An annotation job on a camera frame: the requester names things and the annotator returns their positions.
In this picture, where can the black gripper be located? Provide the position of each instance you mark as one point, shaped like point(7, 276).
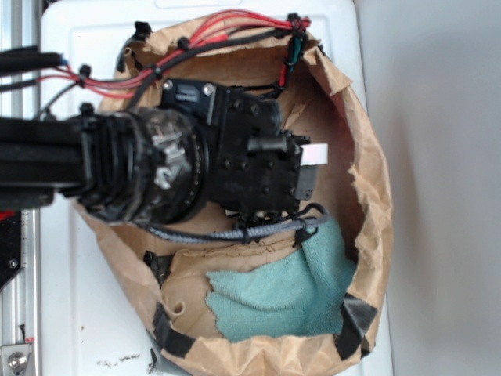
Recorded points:
point(238, 154)

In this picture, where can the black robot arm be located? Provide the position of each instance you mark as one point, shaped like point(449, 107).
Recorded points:
point(119, 165)

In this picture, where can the teal microfiber cloth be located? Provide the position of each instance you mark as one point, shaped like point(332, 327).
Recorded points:
point(298, 295)

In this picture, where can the brown paper bag tray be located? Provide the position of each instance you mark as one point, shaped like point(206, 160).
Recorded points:
point(167, 285)

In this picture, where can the white plastic lid base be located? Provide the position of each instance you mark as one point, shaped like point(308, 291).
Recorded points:
point(88, 327)

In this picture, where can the black mounting bracket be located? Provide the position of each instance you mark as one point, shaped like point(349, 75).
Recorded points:
point(11, 246)

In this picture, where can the aluminium frame rail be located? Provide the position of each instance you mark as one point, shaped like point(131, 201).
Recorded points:
point(20, 273)

